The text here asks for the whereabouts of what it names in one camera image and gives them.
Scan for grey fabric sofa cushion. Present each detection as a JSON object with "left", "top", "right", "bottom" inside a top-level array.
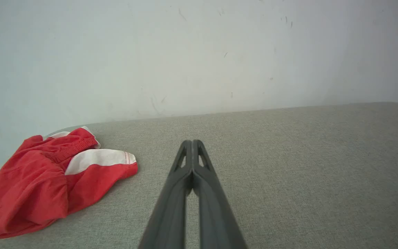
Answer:
[{"left": 0, "top": 102, "right": 398, "bottom": 249}]

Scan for red shorts with white stripes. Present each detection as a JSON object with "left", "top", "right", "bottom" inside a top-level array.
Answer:
[{"left": 0, "top": 126, "right": 139, "bottom": 239}]

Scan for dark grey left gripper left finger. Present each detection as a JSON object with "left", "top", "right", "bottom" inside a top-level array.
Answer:
[{"left": 139, "top": 140, "right": 193, "bottom": 249}]

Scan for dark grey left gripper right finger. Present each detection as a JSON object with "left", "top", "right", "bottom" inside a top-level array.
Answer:
[{"left": 192, "top": 140, "right": 248, "bottom": 249}]

